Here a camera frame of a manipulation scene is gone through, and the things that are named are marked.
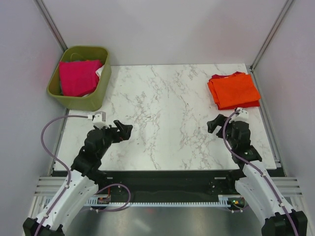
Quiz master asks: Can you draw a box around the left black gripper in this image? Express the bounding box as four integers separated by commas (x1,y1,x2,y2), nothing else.
94,119,132,158

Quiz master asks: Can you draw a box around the orange t shirt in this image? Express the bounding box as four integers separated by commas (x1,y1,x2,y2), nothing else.
207,73,261,109

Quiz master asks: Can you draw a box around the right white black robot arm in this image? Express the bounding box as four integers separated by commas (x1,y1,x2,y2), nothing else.
207,110,308,236

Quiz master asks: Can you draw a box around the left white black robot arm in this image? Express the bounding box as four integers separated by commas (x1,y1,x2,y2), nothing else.
23,116,133,236

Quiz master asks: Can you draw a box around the red folded t shirt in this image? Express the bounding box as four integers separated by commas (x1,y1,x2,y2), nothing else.
209,71,261,111

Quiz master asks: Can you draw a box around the crimson folded t shirt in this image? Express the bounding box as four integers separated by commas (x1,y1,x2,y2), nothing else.
211,71,245,79

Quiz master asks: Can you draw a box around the white garment in bin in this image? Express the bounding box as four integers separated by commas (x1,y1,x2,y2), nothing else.
83,65,104,97

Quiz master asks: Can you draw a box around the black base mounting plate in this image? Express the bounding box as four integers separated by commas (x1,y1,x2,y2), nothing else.
99,170,237,203

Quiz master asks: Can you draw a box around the magenta pink t shirt in bin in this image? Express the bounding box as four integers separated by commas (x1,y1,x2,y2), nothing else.
59,60,102,97

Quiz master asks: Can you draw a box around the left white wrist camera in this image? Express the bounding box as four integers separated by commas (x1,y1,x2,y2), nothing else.
88,111,110,129

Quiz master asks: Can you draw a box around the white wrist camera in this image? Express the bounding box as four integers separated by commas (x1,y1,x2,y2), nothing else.
88,111,110,129
232,107,249,122

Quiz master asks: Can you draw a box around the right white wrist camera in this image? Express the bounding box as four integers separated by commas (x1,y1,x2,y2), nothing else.
232,107,249,122

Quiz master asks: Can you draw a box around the white slotted cable duct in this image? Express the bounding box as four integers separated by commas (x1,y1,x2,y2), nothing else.
83,194,247,207

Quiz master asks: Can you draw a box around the right aluminium frame post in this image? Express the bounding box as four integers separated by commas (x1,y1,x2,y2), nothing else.
248,0,295,73

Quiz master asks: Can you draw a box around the aluminium frame post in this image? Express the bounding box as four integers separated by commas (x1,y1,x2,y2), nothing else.
34,0,68,51
248,0,295,73

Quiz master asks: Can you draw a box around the left aluminium frame post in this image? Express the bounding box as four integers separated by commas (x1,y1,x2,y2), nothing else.
34,0,68,51

